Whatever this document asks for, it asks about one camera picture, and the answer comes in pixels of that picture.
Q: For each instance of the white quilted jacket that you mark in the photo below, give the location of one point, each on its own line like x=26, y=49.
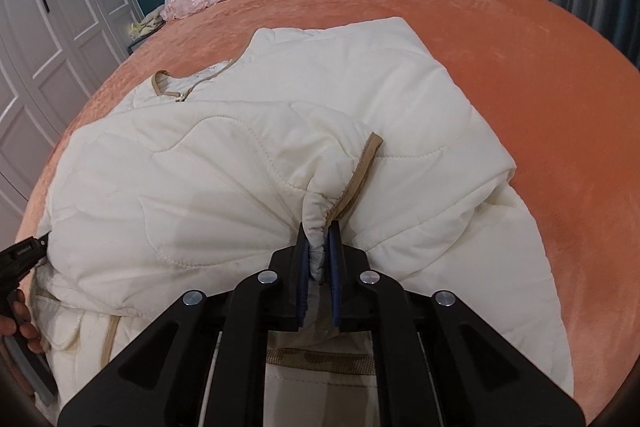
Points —
x=200, y=167

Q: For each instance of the orange fleece bed blanket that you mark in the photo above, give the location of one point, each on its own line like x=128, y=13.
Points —
x=550, y=107

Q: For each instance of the white panelled wardrobe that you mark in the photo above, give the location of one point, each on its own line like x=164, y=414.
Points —
x=60, y=32

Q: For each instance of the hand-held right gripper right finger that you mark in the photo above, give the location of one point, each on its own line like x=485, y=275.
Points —
x=334, y=272

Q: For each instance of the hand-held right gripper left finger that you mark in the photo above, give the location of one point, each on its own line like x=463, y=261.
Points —
x=302, y=267

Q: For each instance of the person's left hand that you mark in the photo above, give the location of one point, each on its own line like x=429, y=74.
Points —
x=24, y=324

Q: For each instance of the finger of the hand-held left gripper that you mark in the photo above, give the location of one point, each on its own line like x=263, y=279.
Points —
x=22, y=253

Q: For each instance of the yellowish cloth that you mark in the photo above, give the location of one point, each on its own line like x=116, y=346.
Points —
x=147, y=23

